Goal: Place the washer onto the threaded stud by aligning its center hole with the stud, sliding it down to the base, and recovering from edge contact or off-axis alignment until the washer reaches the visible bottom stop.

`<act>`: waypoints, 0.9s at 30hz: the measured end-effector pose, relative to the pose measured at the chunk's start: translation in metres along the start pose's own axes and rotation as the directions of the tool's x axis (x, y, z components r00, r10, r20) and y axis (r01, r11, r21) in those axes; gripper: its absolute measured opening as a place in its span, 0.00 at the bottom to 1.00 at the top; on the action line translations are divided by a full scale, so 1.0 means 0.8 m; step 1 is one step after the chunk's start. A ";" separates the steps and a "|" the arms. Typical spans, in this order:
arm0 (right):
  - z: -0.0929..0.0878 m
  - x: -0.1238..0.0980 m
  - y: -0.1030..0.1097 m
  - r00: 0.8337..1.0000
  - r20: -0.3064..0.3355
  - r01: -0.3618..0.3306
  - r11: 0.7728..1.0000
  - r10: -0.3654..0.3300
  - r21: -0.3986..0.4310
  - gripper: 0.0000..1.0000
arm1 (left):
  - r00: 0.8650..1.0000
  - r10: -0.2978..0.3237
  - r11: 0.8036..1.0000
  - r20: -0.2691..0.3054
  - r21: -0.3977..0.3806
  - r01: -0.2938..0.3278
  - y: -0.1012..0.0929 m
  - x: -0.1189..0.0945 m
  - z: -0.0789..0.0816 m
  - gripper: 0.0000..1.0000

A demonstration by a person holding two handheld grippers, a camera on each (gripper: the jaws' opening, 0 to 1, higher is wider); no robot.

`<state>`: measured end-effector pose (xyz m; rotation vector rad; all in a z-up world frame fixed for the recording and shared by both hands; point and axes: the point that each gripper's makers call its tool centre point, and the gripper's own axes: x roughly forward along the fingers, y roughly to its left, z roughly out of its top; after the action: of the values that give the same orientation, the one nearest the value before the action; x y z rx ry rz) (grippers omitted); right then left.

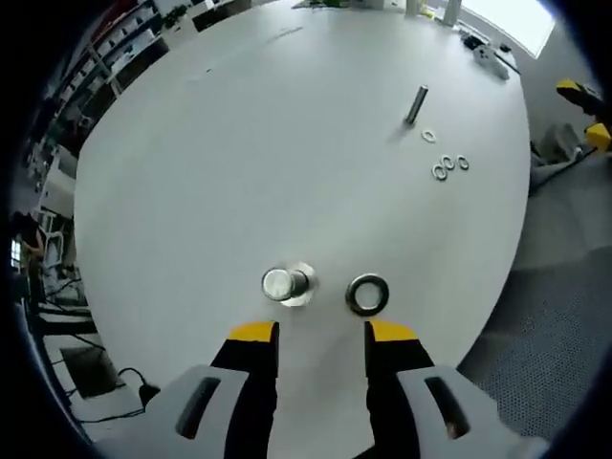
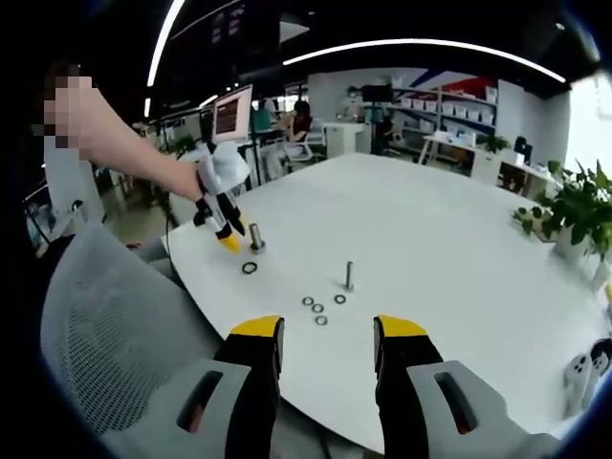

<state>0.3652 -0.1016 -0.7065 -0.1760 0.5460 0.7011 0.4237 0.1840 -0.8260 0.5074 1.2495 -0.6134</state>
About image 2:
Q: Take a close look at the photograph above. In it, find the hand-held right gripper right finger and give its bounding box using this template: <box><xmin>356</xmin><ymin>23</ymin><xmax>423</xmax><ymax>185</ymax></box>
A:
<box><xmin>372</xmin><ymin>314</ymin><xmax>560</xmax><ymax>459</ymax></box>

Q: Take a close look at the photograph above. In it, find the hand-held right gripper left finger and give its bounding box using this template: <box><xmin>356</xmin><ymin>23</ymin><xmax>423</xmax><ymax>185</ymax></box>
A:
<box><xmin>102</xmin><ymin>314</ymin><xmax>286</xmax><ymax>459</ymax></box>

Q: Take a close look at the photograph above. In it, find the thick metal threaded stud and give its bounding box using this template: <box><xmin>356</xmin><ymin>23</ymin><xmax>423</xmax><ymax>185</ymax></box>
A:
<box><xmin>248</xmin><ymin>222</ymin><xmax>268</xmax><ymax>253</ymax></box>

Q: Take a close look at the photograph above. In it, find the large display screen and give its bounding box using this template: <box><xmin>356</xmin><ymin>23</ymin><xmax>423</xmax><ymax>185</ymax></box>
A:
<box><xmin>212</xmin><ymin>84</ymin><xmax>253</xmax><ymax>143</ymax></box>

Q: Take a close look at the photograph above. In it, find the white office chair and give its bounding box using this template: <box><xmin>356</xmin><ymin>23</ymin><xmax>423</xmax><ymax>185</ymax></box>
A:
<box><xmin>281</xmin><ymin>131</ymin><xmax>327</xmax><ymax>166</ymax></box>

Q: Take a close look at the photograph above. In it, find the narrow ceiling light strip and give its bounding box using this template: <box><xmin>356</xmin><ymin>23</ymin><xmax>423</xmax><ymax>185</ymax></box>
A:
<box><xmin>146</xmin><ymin>0</ymin><xmax>187</xmax><ymax>87</ymax></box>

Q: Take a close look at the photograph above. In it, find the grey mesh office chair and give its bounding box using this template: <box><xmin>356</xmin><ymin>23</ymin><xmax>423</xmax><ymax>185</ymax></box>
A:
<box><xmin>40</xmin><ymin>222</ymin><xmax>226</xmax><ymax>446</ymax></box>

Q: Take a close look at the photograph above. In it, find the person's white shirt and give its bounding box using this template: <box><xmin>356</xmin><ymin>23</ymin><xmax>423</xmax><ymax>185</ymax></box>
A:
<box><xmin>42</xmin><ymin>136</ymin><xmax>106</xmax><ymax>229</ymax></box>

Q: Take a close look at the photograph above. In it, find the black and white object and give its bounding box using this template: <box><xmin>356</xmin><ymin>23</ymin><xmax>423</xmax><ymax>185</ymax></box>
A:
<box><xmin>563</xmin><ymin>337</ymin><xmax>612</xmax><ymax>418</ymax></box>

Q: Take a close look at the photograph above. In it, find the white counter table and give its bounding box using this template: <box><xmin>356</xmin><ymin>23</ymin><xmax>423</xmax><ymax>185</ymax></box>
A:
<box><xmin>420</xmin><ymin>131</ymin><xmax>503</xmax><ymax>184</ymax></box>

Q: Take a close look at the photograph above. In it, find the shelving rack with white bins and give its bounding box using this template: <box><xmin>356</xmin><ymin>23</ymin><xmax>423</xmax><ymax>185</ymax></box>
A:
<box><xmin>391</xmin><ymin>71</ymin><xmax>498</xmax><ymax>141</ymax></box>

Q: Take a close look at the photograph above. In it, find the long curved ceiling light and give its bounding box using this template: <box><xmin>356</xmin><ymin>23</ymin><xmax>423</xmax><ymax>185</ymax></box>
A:
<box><xmin>281</xmin><ymin>38</ymin><xmax>568</xmax><ymax>83</ymax></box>

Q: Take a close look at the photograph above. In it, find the large green potted plant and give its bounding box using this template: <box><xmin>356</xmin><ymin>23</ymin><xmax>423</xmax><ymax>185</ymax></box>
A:
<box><xmin>514</xmin><ymin>160</ymin><xmax>612</xmax><ymax>263</ymax></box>

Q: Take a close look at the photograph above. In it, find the small green plant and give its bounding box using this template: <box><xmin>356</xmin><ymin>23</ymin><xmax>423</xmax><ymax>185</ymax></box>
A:
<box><xmin>477</xmin><ymin>133</ymin><xmax>511</xmax><ymax>154</ymax></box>

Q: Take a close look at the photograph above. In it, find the black boxy object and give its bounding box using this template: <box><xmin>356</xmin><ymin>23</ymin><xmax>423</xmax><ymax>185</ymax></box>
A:
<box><xmin>514</xmin><ymin>136</ymin><xmax>535</xmax><ymax>166</ymax></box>

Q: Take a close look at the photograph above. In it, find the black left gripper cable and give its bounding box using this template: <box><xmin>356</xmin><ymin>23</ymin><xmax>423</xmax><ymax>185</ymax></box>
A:
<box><xmin>160</xmin><ymin>184</ymin><xmax>202</xmax><ymax>254</ymax></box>

